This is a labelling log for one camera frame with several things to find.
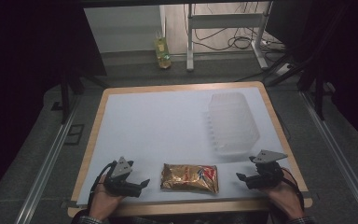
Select black floor socket cover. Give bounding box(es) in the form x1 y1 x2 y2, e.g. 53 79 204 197
63 123 86 146

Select metal floor rail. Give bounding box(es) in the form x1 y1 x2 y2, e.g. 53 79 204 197
14 94 81 224
300 91 358 224

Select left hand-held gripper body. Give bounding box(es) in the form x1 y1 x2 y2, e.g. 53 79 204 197
103 156 142 198

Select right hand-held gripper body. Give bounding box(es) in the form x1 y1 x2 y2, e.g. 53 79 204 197
248 149 289 189

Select person's left hand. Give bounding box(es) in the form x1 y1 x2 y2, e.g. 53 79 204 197
88 175 126 222

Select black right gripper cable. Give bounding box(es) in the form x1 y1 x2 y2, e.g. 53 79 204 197
280 167 306 209

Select clear plastic container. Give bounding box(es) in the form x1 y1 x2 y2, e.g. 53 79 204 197
205 91 261 156

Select black stand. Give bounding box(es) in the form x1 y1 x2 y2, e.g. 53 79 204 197
59 66 110 125
262 6 349 121

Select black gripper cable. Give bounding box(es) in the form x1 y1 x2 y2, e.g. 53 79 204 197
280 167 306 209
87 161 117 216

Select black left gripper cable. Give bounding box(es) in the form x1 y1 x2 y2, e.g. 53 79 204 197
87 161 117 216

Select gold foil snack packet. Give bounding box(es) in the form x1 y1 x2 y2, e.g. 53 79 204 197
159 162 220 194

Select white metal desk frame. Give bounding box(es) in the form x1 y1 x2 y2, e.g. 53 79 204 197
186 2 274 72

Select yellow liquid bottle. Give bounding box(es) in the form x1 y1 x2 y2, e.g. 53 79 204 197
153 30 172 70

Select black floor cables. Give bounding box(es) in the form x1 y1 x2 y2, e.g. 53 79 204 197
183 3 285 54

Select person's right hand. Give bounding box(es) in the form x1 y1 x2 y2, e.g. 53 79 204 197
262 169 306 220

